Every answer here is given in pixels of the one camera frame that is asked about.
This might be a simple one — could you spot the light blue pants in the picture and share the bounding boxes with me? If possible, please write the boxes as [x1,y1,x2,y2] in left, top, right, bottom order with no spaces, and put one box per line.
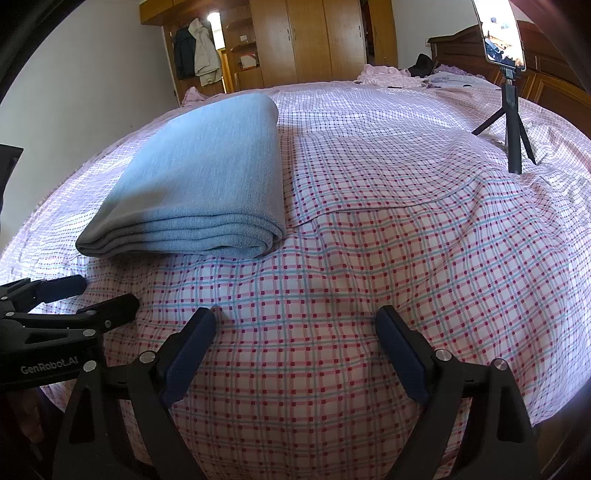
[75,95,287,259]

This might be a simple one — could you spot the crumpled pink blanket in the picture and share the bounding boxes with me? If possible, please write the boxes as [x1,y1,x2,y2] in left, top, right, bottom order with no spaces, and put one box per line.
[355,64,428,89]

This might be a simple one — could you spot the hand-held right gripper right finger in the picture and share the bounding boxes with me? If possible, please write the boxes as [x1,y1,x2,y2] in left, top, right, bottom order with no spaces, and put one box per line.
[375,305,541,480]

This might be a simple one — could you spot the beige hanging jacket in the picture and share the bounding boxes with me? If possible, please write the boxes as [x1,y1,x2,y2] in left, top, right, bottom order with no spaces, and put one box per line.
[188,18,222,87]

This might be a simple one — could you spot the smartphone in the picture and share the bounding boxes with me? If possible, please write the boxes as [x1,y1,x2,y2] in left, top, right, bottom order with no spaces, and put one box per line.
[473,0,527,72]

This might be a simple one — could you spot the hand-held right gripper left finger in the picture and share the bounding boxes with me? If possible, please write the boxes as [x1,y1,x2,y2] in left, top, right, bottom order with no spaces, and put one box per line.
[53,306,218,480]

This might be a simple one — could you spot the wooden wardrobe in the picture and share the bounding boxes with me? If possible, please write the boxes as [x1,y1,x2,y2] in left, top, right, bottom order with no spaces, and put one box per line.
[139,0,399,95]

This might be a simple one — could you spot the black mini tripod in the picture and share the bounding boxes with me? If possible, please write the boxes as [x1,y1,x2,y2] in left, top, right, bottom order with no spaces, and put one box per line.
[471,65,537,175]

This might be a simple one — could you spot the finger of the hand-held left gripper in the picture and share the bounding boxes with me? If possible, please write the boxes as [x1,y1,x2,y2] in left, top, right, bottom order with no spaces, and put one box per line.
[0,274,88,315]
[0,294,140,340]

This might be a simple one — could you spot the bed with pink plaid sheet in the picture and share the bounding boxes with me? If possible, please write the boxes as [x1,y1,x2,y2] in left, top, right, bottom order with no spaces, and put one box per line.
[0,76,591,472]

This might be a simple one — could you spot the dark hanging jacket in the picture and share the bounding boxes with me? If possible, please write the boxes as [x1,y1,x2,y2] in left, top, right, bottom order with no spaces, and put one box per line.
[173,25,197,80]

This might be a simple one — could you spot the black cloth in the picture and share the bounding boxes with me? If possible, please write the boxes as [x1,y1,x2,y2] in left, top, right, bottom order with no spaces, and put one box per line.
[409,53,437,78]

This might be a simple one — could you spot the dark wooden headboard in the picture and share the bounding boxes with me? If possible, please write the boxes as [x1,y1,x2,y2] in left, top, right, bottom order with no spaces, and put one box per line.
[427,23,591,139]

